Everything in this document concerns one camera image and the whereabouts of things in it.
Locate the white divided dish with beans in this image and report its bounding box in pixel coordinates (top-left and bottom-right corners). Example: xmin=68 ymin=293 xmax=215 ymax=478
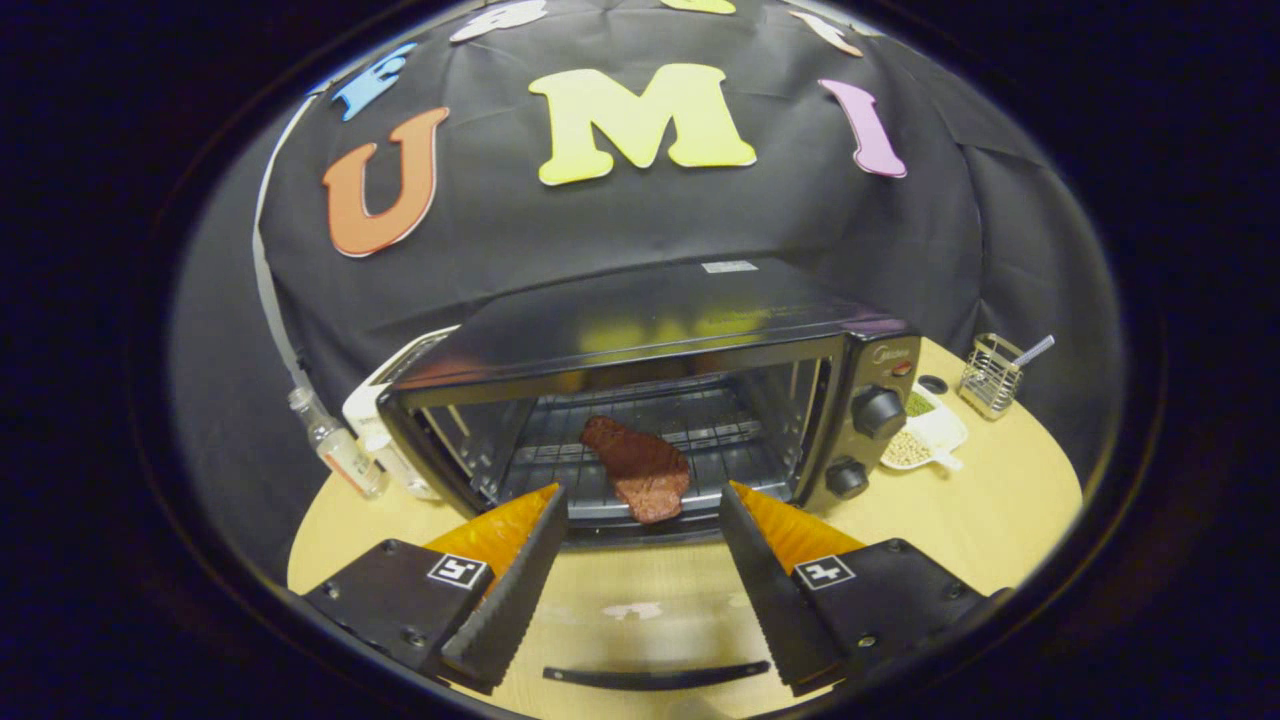
xmin=879 ymin=385 xmax=970 ymax=474

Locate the brown meat steak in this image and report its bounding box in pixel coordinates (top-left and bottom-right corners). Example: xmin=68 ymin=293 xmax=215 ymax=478
xmin=580 ymin=414 xmax=693 ymax=526

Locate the clear plastic bottle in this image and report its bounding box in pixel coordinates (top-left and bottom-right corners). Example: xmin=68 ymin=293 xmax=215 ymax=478
xmin=287 ymin=386 xmax=388 ymax=500

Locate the metal wire utensil holder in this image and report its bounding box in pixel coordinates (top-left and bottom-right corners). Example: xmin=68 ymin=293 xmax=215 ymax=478
xmin=957 ymin=332 xmax=1026 ymax=420

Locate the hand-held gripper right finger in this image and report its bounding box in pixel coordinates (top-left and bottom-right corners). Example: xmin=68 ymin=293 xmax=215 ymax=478
xmin=718 ymin=481 xmax=1013 ymax=699

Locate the black toaster oven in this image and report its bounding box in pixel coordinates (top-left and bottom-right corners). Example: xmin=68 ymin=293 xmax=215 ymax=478
xmin=375 ymin=257 xmax=923 ymax=692

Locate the black backdrop cloth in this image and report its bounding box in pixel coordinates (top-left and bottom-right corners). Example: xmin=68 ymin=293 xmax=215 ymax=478
xmin=168 ymin=0 xmax=1128 ymax=583

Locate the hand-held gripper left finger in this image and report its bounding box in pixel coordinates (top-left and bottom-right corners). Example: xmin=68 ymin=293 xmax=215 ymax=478
xmin=300 ymin=483 xmax=570 ymax=697

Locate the white bread toaster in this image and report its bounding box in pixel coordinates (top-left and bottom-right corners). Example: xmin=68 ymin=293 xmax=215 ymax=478
xmin=341 ymin=325 xmax=462 ymax=502

